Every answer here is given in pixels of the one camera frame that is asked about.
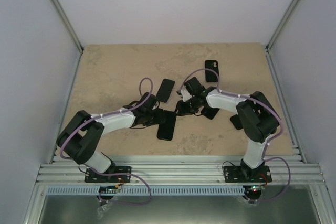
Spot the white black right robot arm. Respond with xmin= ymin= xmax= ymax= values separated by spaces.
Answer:
xmin=176 ymin=77 xmax=283 ymax=182

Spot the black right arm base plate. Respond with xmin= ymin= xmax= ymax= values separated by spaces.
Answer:
xmin=222 ymin=161 xmax=272 ymax=183

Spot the aluminium frame post right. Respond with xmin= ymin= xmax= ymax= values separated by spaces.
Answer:
xmin=265 ymin=0 xmax=301 ymax=53

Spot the grey slotted cable duct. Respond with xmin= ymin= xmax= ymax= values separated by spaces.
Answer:
xmin=47 ymin=186 xmax=249 ymax=196

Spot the white-edged black phone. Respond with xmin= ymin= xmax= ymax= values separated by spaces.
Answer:
xmin=156 ymin=79 xmax=175 ymax=103

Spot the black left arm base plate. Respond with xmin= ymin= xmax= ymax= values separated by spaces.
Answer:
xmin=84 ymin=166 xmax=132 ymax=184

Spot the aluminium frame post left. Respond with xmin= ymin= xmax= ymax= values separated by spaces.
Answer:
xmin=50 ymin=0 xmax=83 ymax=54

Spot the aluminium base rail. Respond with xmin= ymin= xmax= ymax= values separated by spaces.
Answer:
xmin=36 ymin=155 xmax=326 ymax=185

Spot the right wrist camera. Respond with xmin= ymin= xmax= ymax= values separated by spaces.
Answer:
xmin=177 ymin=89 xmax=192 ymax=102

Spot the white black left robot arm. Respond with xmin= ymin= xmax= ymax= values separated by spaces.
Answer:
xmin=56 ymin=92 xmax=166 ymax=182

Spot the aluminium side rail right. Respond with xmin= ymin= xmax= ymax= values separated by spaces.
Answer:
xmin=264 ymin=46 xmax=307 ymax=163

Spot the black phone case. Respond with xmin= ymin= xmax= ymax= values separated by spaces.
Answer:
xmin=230 ymin=114 xmax=243 ymax=130
xmin=205 ymin=60 xmax=219 ymax=83
xmin=201 ymin=107 xmax=219 ymax=120

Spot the aluminium frame post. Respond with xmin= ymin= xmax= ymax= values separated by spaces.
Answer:
xmin=265 ymin=0 xmax=301 ymax=53
xmin=50 ymin=0 xmax=83 ymax=54

